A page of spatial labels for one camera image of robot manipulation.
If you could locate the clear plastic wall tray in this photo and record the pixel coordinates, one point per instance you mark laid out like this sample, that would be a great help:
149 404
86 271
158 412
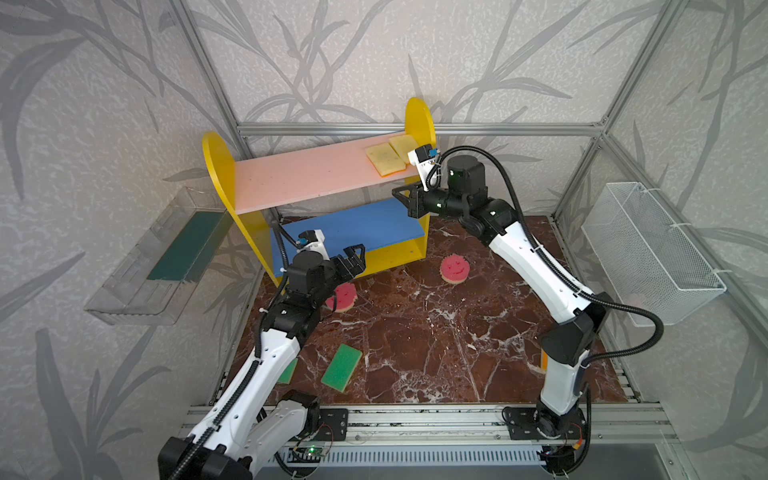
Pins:
127 297

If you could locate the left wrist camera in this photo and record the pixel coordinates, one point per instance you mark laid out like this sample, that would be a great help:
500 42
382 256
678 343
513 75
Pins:
312 240

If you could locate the dark green scouring pad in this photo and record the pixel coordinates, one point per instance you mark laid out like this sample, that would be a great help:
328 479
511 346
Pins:
190 253

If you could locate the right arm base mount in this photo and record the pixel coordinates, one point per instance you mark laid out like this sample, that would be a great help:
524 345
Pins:
540 423

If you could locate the pink item in basket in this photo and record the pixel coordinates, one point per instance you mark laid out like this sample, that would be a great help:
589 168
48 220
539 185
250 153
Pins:
637 300

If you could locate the green sponge under arm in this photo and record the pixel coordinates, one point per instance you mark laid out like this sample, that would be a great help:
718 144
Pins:
288 373

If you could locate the pink top shelf board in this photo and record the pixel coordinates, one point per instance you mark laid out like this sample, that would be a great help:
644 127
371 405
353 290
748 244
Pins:
290 177

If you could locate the pink smiley sponge left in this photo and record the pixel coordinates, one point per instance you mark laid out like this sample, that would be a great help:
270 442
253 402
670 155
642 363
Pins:
343 298

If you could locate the green circuit board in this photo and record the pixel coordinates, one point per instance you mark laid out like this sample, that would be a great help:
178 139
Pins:
312 454

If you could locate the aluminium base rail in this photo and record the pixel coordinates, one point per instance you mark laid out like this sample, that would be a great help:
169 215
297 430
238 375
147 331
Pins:
482 424

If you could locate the pink smiley sponge right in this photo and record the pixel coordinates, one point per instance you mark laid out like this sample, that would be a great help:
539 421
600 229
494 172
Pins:
454 269

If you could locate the blue lower shelf board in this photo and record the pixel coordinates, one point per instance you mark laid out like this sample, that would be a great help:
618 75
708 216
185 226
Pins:
391 238

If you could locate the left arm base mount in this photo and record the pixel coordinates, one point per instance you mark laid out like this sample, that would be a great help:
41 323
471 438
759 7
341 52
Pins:
332 426

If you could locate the pink smiley sponge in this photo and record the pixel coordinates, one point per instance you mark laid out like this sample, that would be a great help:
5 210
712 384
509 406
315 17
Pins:
343 298
454 269

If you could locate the white wire mesh basket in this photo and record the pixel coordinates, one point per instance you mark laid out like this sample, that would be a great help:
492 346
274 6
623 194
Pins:
644 250

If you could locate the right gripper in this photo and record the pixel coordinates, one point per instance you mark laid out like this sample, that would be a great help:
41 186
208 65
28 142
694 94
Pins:
417 202

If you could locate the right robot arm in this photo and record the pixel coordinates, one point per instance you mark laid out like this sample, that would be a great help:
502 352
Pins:
496 224

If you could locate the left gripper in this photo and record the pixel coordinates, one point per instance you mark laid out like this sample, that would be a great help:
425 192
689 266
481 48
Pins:
339 271

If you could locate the green sponge centre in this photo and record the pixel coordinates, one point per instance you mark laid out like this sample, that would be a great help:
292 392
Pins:
341 368

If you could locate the yellow shelf unit frame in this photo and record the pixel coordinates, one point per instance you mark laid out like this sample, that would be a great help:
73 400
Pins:
255 226

